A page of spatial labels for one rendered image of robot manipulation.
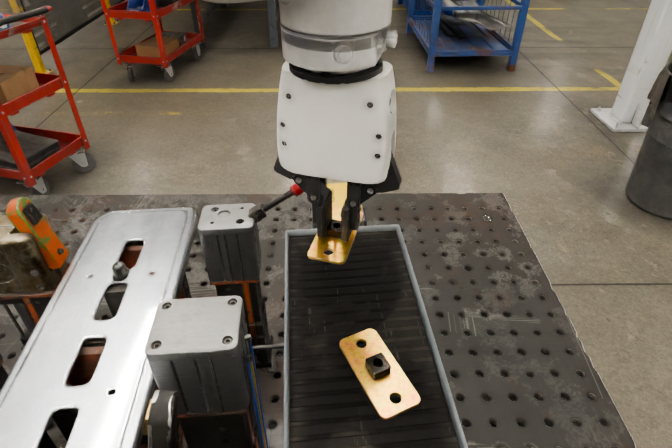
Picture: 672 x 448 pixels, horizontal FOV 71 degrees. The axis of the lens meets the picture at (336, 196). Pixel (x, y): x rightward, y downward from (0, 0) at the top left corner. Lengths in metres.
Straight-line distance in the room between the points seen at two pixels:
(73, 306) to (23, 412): 0.16
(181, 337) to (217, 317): 0.04
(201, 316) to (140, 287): 0.24
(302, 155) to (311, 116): 0.04
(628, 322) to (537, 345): 1.22
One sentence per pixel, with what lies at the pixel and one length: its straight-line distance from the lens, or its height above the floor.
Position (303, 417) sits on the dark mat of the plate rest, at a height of 1.16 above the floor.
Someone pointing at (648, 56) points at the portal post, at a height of 0.50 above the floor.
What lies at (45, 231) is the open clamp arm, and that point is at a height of 1.04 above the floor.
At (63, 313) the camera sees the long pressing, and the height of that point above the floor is 1.00.
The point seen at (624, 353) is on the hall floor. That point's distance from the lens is 2.19.
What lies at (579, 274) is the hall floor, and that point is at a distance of 2.43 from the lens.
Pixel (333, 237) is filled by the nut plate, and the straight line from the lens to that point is 0.47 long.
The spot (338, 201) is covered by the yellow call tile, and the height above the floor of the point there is 1.16.
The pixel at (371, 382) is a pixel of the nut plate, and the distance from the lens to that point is 0.43.
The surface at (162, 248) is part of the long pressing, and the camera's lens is 0.84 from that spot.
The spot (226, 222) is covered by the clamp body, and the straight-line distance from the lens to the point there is 0.76.
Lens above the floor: 1.52
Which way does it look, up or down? 35 degrees down
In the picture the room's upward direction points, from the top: straight up
